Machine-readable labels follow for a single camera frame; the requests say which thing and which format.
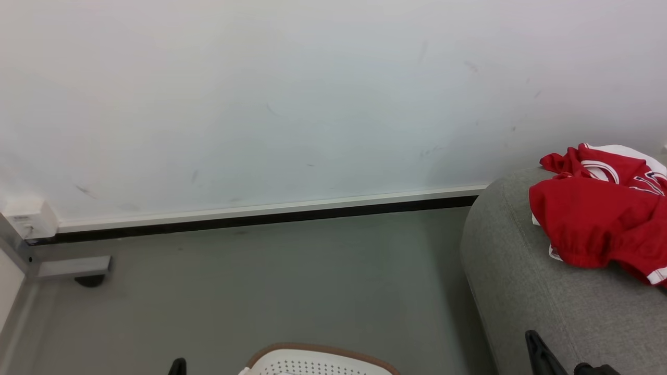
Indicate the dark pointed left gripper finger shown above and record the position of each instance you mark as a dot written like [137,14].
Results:
[178,367]

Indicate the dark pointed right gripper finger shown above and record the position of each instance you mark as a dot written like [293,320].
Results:
[542,359]

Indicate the red and white sports garment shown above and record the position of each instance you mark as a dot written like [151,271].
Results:
[594,219]

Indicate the white perforated laundry basket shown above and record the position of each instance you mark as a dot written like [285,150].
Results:
[318,362]

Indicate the grey fabric sofa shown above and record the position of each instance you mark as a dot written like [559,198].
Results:
[547,307]

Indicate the black round partition foot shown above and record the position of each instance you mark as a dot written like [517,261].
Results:
[90,281]

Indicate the beige partition panel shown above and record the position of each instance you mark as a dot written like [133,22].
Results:
[8,286]

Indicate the grey metal frame leg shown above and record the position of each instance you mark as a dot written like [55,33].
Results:
[68,266]

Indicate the white wall baseboard strip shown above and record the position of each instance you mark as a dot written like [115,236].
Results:
[260,210]

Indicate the white wall outlet box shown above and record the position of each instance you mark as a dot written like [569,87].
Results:
[31,220]

